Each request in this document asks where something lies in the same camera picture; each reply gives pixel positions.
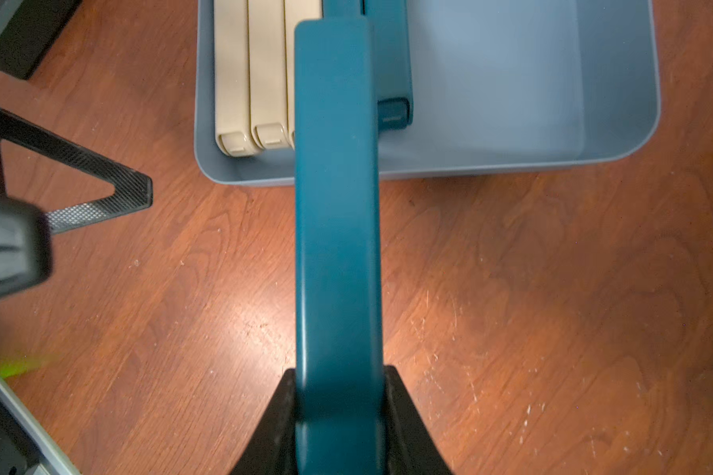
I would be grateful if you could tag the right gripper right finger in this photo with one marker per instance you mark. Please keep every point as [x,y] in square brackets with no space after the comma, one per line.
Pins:
[409,446]

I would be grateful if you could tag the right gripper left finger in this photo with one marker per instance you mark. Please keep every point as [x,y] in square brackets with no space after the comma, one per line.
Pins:
[271,448]

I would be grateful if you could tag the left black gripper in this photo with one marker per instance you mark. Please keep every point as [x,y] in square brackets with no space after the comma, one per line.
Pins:
[6,249]

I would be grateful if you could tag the teal pliers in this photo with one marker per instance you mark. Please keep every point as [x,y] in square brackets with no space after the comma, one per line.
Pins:
[339,382]
[342,8]
[392,63]

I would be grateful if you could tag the blue plastic storage tray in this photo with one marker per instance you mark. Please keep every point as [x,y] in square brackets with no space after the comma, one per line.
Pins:
[497,86]

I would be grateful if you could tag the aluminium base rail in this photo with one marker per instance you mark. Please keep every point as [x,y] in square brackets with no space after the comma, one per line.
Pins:
[25,446]

